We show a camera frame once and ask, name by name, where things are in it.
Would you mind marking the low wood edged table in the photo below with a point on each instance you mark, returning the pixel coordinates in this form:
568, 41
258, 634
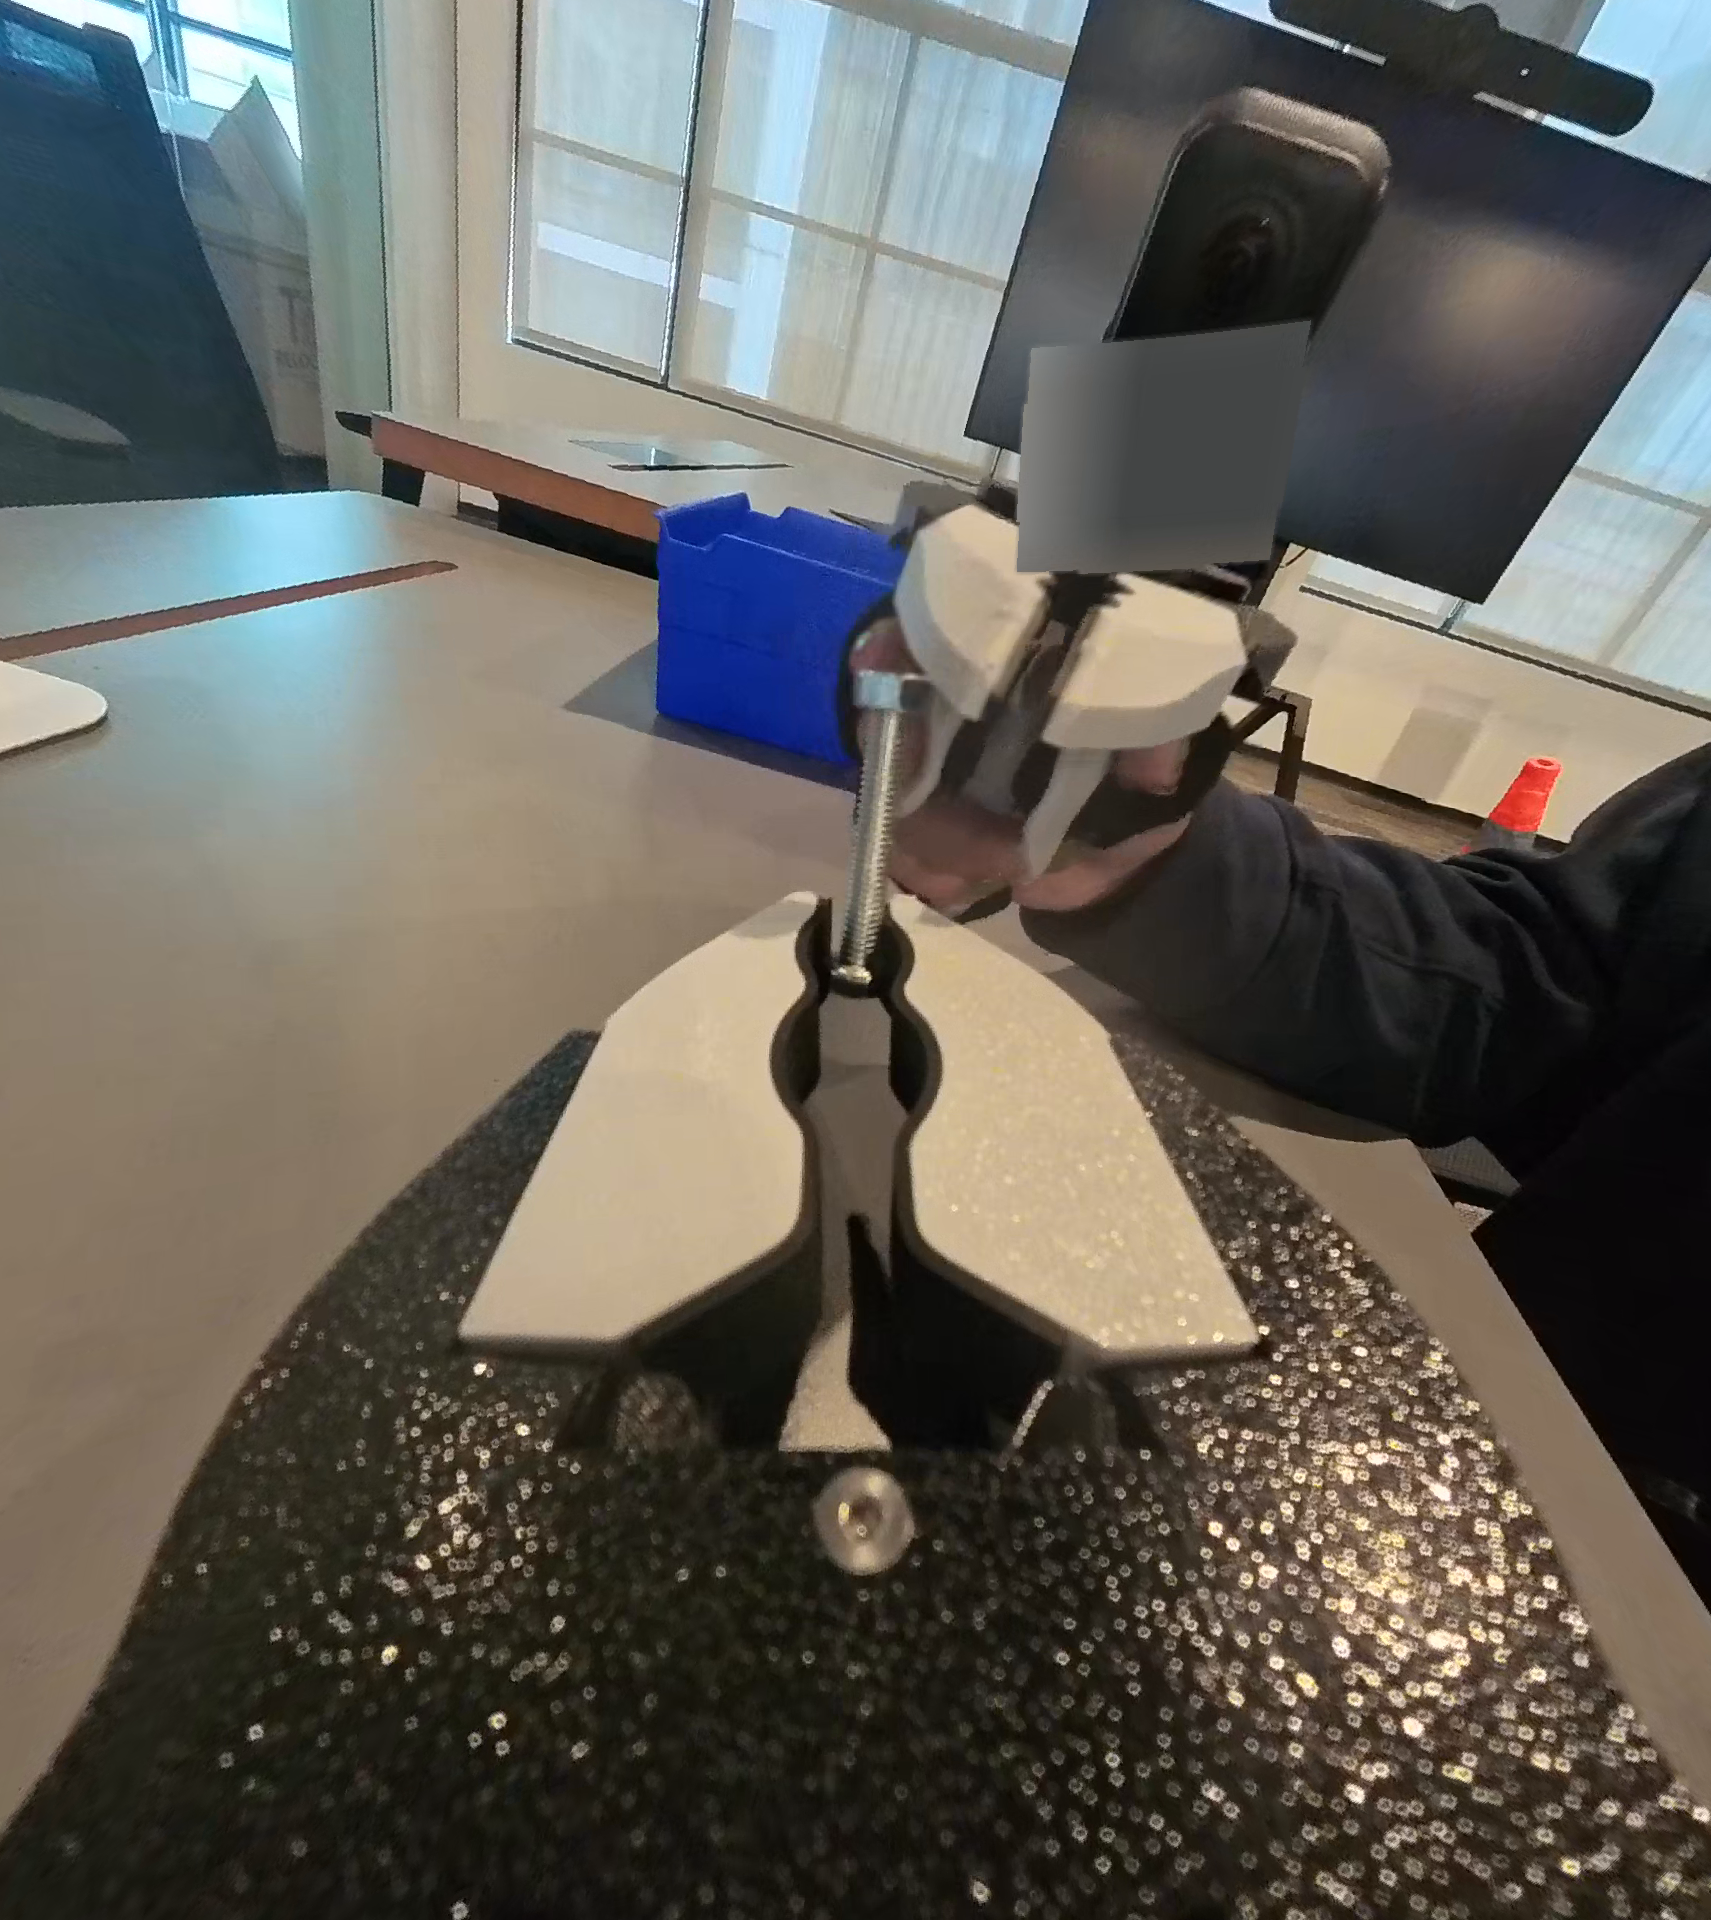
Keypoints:
494, 451

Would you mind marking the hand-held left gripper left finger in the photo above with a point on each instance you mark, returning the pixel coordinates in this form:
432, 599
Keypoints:
646, 1170

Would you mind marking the black mesh office chair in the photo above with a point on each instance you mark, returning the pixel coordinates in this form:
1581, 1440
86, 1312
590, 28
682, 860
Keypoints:
44, 271

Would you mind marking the person's right forearm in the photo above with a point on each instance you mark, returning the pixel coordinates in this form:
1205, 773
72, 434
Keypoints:
1319, 974

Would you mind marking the metal hex bolt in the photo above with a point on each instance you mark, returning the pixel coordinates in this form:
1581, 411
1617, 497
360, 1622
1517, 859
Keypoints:
874, 811

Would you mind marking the orange traffic cone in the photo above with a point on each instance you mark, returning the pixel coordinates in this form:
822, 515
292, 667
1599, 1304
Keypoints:
1523, 811

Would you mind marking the black video conference bar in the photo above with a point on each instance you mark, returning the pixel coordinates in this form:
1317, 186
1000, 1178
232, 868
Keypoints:
1515, 60

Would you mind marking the person's right hand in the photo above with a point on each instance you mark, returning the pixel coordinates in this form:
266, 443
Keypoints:
946, 863

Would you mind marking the cardboard box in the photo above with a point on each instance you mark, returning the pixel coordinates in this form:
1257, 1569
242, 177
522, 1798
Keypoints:
254, 271

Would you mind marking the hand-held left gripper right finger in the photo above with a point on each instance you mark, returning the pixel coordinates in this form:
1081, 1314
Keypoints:
1065, 1185

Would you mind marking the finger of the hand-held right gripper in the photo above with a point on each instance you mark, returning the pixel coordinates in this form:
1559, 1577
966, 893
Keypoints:
968, 593
1139, 668

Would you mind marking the black flat screen monitor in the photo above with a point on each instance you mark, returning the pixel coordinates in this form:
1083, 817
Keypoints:
1515, 330

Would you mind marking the person's dark clothed torso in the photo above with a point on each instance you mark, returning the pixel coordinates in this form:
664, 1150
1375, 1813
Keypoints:
1695, 1200

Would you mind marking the blue plastic bin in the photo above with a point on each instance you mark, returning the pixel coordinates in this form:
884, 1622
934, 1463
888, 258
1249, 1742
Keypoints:
750, 645

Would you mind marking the gridded window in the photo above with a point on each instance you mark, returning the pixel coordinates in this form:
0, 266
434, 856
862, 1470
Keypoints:
796, 194

